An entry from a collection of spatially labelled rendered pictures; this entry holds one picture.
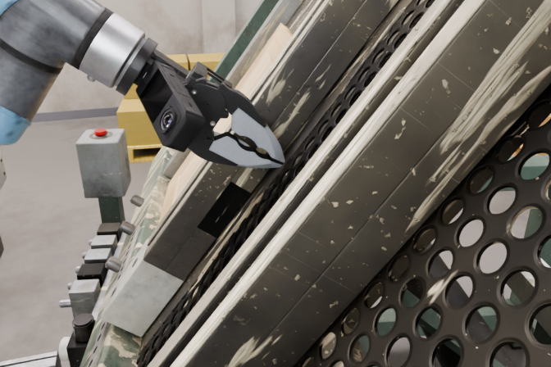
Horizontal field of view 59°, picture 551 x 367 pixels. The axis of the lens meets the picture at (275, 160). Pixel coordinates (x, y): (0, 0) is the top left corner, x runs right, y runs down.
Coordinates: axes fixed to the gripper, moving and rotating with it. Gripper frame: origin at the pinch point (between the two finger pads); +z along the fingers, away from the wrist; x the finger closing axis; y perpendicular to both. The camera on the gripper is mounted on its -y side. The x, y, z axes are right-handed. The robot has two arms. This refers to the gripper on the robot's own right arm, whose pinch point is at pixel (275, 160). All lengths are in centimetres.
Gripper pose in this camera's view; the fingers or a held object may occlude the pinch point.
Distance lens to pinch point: 60.0
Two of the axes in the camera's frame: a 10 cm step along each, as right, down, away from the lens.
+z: 8.1, 5.1, 3.0
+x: -5.8, 7.7, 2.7
